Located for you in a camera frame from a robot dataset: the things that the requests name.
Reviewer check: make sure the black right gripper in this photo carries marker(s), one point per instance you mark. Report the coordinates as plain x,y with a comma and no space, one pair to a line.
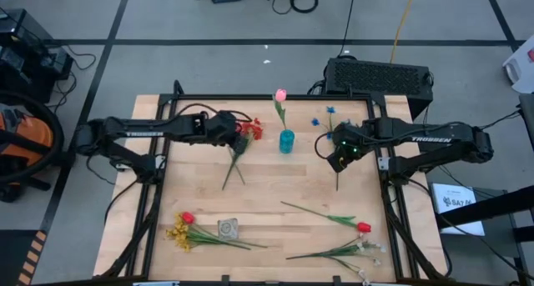
354,138

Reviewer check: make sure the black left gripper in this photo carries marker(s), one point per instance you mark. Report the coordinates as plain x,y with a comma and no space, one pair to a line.
223,127

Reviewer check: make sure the red artificial flower bunch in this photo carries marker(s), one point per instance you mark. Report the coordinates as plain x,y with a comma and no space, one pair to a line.
254,131

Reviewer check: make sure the blue artificial flower bunch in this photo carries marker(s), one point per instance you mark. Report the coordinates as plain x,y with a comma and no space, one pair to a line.
331,109

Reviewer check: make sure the blue glass vase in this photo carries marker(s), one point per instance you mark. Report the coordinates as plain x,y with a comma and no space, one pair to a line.
286,142

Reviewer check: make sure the clear cut-glass vase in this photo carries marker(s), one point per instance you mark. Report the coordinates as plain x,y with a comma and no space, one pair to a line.
228,229

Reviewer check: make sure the yellow artificial flower bunch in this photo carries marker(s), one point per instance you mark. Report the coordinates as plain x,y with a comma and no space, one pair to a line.
180,236

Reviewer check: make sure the white artificial flower bunch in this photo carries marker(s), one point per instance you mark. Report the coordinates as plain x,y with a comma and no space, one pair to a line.
367,247

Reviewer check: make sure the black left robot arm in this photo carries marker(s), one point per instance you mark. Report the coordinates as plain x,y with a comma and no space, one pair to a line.
137,132

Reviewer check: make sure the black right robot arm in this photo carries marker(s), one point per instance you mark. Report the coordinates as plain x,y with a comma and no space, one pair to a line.
429,139

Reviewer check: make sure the black computer case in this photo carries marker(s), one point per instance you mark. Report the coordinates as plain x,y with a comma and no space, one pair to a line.
375,77

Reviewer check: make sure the white paper sheet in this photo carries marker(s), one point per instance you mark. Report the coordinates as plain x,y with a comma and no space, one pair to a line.
456,207

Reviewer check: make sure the black side table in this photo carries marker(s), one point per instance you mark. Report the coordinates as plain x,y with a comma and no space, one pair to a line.
500,204

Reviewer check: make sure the orange vacuum cleaner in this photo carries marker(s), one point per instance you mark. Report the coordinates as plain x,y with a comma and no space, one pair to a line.
29,136

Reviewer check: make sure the black equipment stack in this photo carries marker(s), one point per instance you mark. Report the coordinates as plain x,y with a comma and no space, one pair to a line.
25,48

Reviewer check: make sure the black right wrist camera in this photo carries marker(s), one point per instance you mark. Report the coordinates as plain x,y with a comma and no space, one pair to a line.
339,162

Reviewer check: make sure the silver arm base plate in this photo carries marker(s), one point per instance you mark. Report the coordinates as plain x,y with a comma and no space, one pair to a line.
384,163

